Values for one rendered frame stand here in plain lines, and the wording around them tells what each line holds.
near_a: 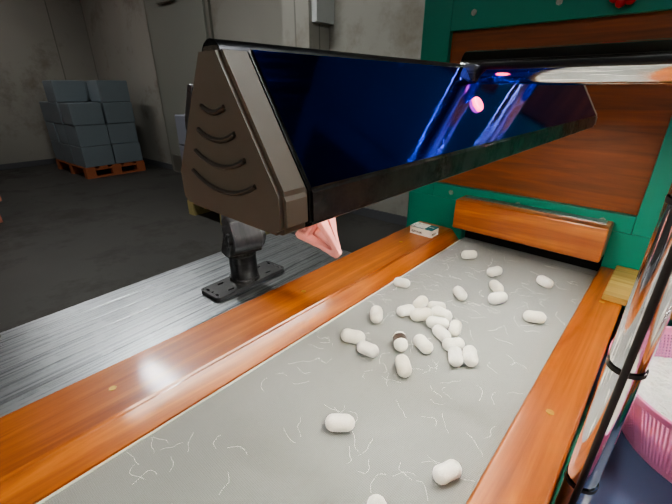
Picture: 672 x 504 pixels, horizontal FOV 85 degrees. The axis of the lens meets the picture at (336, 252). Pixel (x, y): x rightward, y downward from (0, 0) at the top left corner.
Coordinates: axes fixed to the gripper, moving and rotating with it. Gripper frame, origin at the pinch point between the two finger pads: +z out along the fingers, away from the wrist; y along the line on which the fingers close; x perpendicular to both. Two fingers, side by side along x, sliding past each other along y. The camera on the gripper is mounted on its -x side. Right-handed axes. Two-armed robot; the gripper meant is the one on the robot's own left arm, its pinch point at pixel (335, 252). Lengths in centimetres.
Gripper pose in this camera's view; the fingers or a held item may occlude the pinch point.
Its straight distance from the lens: 58.6
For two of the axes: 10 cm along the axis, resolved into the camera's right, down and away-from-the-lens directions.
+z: 5.7, 8.0, -2.1
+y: 6.7, -3.0, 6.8
